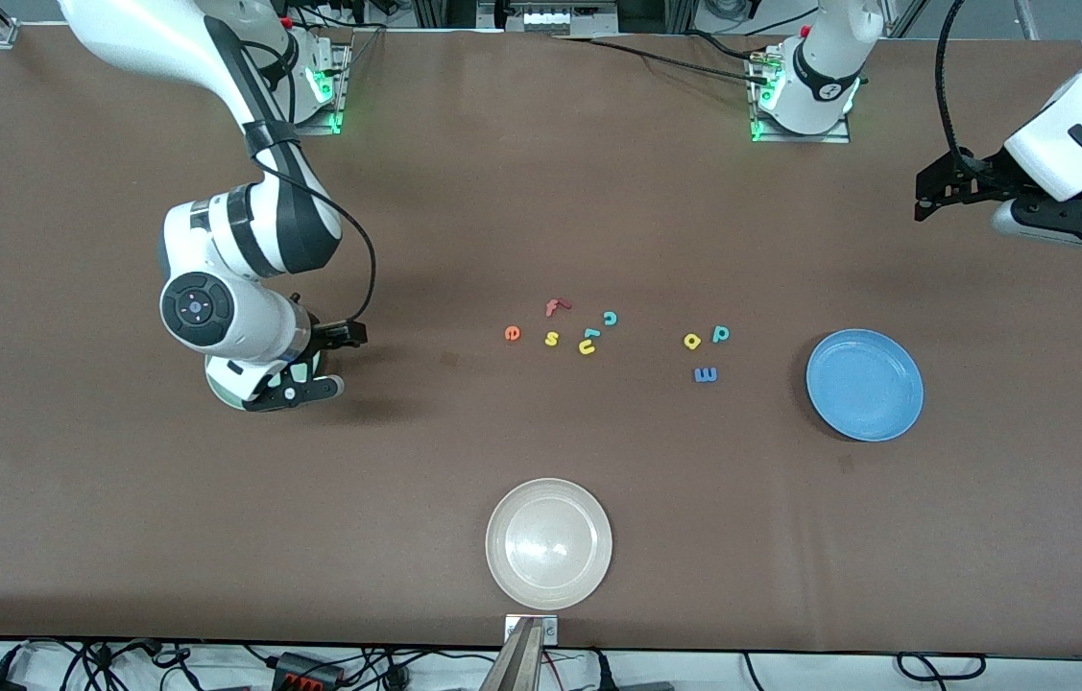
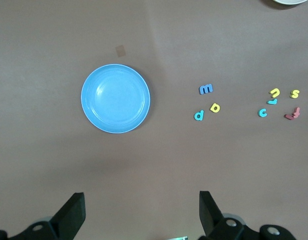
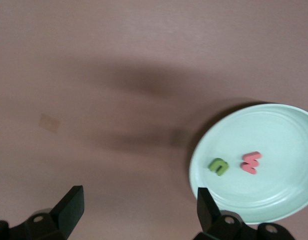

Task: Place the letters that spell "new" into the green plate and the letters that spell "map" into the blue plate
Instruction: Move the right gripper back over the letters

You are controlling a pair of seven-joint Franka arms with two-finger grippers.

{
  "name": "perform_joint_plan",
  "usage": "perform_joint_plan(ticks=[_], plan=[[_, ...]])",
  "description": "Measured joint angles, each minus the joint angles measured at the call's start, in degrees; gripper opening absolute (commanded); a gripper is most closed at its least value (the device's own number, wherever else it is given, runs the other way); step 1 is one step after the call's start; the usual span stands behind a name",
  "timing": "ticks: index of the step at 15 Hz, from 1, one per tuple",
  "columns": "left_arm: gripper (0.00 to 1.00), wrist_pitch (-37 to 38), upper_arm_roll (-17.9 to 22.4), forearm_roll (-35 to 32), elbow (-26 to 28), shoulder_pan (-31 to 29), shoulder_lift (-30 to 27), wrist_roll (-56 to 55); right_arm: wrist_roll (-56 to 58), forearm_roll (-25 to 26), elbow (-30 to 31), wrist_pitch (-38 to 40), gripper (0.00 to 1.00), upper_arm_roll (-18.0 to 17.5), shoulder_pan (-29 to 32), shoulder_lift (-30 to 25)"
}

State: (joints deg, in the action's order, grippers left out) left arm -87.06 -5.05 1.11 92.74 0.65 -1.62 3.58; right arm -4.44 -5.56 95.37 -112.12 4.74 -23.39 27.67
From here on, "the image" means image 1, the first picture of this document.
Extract silver pole bracket plate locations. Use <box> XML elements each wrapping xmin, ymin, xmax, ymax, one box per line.
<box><xmin>504</xmin><ymin>614</ymin><xmax>559</xmax><ymax>646</ymax></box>

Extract grey power strip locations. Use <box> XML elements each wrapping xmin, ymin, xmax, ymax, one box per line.
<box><xmin>521</xmin><ymin>8</ymin><xmax>591</xmax><ymax>33</ymax></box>

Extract long black table cable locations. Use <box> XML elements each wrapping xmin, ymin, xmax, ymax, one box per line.
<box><xmin>550</xmin><ymin>32</ymin><xmax>774</xmax><ymax>85</ymax></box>

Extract beige plate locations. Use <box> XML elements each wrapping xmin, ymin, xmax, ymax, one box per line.
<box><xmin>485</xmin><ymin>478</ymin><xmax>613</xmax><ymax>611</ymax></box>

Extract aluminium camera pole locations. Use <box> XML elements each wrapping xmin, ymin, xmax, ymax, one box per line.
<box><xmin>478</xmin><ymin>619</ymin><xmax>549</xmax><ymax>691</ymax></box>

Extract looped black cable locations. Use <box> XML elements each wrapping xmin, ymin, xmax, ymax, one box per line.
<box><xmin>896</xmin><ymin>653</ymin><xmax>988</xmax><ymax>684</ymax></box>

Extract black power strip red switches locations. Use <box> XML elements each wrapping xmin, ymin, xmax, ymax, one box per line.
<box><xmin>274</xmin><ymin>651</ymin><xmax>347</xmax><ymax>688</ymax></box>

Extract green plate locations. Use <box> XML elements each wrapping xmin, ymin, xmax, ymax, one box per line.
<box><xmin>204</xmin><ymin>351</ymin><xmax>258</xmax><ymax>413</ymax></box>

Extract blue plate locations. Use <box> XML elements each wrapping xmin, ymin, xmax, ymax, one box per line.
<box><xmin>805</xmin><ymin>329</ymin><xmax>925</xmax><ymax>442</ymax></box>

